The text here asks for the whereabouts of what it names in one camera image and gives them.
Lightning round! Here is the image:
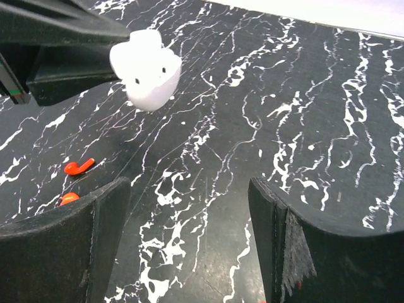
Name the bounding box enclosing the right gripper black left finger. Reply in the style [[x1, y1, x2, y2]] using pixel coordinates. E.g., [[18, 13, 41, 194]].
[[1, 177, 131, 302]]

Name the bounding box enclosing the white earbud charging case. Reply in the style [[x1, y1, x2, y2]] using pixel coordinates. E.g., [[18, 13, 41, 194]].
[[109, 29, 182, 112]]

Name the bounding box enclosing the red eartip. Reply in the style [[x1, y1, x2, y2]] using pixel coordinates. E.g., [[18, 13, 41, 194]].
[[59, 192, 80, 206], [64, 158, 95, 175]]

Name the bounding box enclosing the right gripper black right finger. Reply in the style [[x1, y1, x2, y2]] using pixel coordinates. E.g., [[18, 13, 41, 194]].
[[248, 177, 403, 302]]

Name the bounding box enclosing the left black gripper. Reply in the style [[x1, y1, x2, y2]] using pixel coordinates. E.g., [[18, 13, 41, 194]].
[[1, 1, 130, 107]]

